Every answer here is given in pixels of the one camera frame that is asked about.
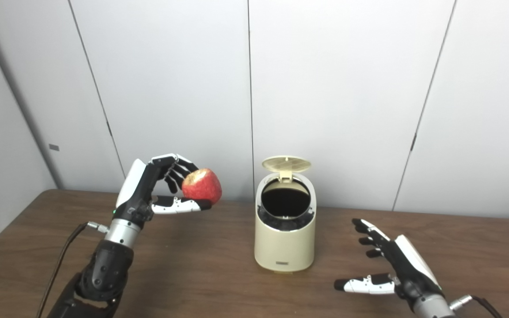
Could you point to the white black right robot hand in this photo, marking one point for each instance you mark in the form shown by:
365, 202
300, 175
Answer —
413, 269

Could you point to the black wall panel clip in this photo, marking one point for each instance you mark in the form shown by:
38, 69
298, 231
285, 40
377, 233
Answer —
413, 142
109, 129

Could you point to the round cream bin lid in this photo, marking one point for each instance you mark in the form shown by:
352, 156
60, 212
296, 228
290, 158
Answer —
286, 164

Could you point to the cream-colored bin body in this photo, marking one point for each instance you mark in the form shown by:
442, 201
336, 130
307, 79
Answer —
283, 247

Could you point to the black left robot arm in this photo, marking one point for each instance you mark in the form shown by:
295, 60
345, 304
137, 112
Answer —
104, 265

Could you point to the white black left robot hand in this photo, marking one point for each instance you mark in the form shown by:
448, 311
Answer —
133, 190

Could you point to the bitten red apple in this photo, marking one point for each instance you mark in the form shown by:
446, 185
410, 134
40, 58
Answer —
203, 185

